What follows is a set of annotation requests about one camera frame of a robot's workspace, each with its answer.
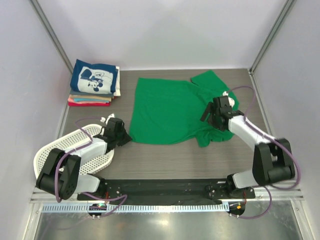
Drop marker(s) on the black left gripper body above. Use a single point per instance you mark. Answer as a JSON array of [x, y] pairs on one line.
[[116, 135]]

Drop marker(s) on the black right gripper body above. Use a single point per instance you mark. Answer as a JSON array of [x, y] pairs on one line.
[[213, 119]]

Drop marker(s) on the green t shirt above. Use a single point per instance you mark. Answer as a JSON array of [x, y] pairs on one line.
[[167, 111]]

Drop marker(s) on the white perforated plastic basket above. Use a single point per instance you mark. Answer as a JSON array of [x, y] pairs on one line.
[[72, 140]]

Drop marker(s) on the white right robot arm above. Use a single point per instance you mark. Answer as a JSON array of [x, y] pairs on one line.
[[272, 157]]

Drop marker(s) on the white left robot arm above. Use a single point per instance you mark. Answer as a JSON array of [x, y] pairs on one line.
[[60, 174]]

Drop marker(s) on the white folded t shirt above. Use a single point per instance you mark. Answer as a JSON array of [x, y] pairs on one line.
[[117, 92]]

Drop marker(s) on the turquoise folded t shirt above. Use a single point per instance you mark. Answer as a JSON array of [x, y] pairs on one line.
[[84, 100]]

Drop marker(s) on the red folded t shirt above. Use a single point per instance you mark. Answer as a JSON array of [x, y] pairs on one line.
[[86, 104]]

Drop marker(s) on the beige folded t shirt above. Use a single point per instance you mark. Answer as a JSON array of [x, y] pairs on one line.
[[92, 97]]

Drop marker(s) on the salmon pink folded t shirt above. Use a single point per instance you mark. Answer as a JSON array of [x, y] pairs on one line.
[[85, 101]]

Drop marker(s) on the grey teal folded t shirt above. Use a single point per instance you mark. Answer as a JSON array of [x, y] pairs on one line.
[[72, 92]]

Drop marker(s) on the navy printed folded t shirt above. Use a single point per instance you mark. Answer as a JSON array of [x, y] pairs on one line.
[[96, 78]]

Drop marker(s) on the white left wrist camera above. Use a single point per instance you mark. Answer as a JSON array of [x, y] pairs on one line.
[[105, 120]]

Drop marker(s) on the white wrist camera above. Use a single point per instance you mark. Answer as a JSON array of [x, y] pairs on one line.
[[105, 120], [231, 101]]

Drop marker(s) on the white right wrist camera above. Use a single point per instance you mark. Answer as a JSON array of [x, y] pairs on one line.
[[231, 101]]

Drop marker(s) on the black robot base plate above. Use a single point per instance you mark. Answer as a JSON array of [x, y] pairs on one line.
[[172, 192]]

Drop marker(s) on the white slotted cable duct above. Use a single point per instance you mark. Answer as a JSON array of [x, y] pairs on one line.
[[91, 208]]

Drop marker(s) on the right aluminium corner post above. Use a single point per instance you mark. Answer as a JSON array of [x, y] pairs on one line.
[[284, 12]]

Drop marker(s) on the aluminium corner post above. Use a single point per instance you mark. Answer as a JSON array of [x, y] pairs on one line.
[[51, 33], [284, 12]]

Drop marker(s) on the left aluminium corner post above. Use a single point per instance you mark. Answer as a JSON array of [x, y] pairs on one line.
[[51, 33]]

